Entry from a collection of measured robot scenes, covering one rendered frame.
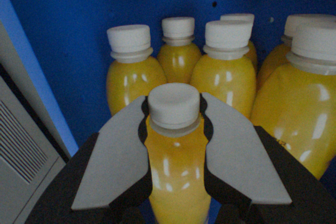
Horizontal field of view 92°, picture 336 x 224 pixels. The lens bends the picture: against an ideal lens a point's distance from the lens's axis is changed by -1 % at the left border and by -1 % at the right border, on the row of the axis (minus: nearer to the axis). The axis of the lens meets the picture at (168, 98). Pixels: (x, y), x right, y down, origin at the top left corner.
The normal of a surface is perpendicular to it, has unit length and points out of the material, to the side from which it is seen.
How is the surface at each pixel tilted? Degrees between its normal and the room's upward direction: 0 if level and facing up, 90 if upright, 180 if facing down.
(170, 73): 24
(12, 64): 0
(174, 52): 39
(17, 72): 0
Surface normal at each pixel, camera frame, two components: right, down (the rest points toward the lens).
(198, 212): 0.45, 0.43
